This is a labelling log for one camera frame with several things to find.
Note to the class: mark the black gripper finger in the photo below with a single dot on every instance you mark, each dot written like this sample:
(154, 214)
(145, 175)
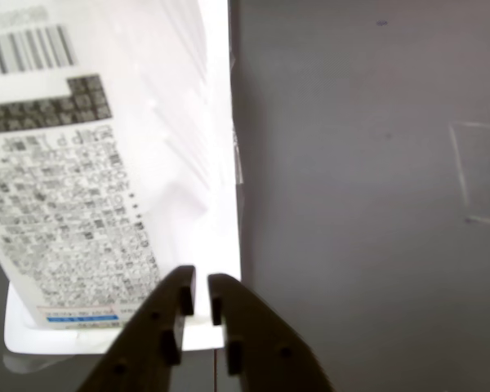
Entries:
(265, 343)
(147, 339)

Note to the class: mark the white sandwich package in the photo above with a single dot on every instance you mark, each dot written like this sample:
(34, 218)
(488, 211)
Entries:
(167, 143)

